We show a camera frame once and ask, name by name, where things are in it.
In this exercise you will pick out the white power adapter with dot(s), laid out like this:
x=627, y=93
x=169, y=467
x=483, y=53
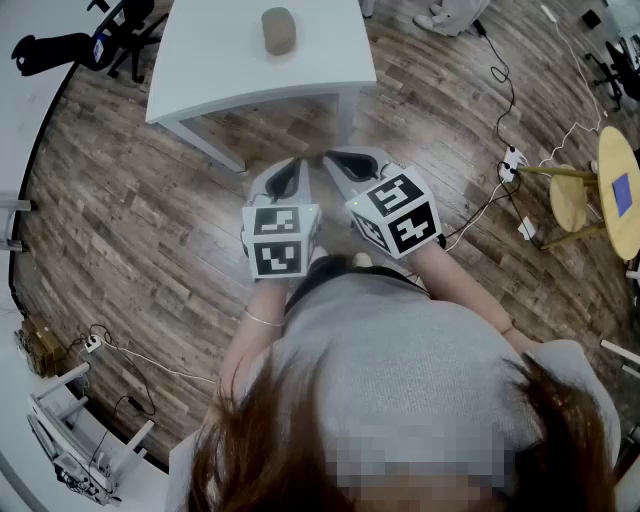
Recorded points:
x=526, y=229

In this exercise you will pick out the white metal rack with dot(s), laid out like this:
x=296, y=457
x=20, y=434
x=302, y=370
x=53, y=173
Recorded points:
x=75, y=467

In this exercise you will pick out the white power strip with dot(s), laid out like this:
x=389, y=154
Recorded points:
x=93, y=344
x=513, y=160

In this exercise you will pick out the white blue hanging tag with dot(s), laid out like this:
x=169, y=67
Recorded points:
x=98, y=48

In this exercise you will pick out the person's white shoe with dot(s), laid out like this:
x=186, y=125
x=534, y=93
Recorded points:
x=361, y=259
x=320, y=252

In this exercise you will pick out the round wooden side table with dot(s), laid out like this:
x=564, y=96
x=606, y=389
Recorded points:
x=617, y=150

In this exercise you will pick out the person's left forearm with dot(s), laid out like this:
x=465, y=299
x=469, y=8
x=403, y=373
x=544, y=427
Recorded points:
x=260, y=305

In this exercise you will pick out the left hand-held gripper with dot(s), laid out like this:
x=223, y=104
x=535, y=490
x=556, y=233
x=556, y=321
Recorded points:
x=277, y=250

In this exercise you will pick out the black office chair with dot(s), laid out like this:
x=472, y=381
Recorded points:
x=617, y=65
x=135, y=20

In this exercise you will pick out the blue square card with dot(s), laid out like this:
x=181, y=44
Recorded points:
x=622, y=195

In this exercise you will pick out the tan oval stone object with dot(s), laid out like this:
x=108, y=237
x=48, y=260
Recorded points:
x=278, y=30

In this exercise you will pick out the grey metal bracket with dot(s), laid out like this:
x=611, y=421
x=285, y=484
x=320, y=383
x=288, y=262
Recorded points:
x=12, y=205

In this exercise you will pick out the person's black trousers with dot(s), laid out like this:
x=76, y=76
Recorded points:
x=320, y=272

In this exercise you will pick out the person's right forearm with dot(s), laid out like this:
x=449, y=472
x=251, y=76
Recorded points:
x=450, y=285

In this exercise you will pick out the person's grey knit top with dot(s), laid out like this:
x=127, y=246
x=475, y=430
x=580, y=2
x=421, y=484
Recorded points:
x=390, y=350

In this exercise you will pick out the brown cardboard box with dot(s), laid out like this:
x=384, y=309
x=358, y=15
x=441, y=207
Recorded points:
x=42, y=345

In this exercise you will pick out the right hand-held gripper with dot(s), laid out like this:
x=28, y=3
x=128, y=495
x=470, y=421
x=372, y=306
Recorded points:
x=400, y=200

